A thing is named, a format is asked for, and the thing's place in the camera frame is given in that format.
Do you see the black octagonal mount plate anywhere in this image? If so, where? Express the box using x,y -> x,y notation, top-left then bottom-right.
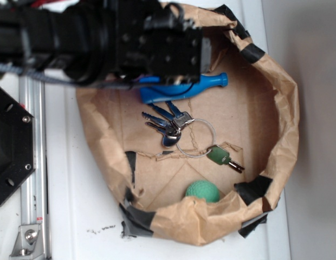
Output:
0,87 -> 35,207

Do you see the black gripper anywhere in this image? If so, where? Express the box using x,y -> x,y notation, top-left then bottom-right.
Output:
116,1 -> 211,85

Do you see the green head key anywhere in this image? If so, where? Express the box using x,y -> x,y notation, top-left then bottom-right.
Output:
206,145 -> 245,173

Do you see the brown paper bag bin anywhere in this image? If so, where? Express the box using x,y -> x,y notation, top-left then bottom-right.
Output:
76,5 -> 299,245

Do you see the blue plastic bottle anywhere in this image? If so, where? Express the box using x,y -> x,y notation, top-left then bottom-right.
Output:
140,73 -> 228,104

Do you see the green golf ball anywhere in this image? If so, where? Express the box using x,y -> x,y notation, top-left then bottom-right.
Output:
185,180 -> 220,203

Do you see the silver key bunch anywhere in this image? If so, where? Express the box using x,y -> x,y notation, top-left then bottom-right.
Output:
142,101 -> 194,147

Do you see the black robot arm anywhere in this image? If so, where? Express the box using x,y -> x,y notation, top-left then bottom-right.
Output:
0,1 -> 211,89

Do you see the wire key ring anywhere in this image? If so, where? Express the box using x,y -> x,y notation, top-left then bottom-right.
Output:
176,118 -> 217,158

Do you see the aluminium frame rail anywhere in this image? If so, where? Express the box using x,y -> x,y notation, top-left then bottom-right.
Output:
10,76 -> 51,259

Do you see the silver corner bracket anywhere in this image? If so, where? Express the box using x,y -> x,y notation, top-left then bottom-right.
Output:
9,224 -> 43,259

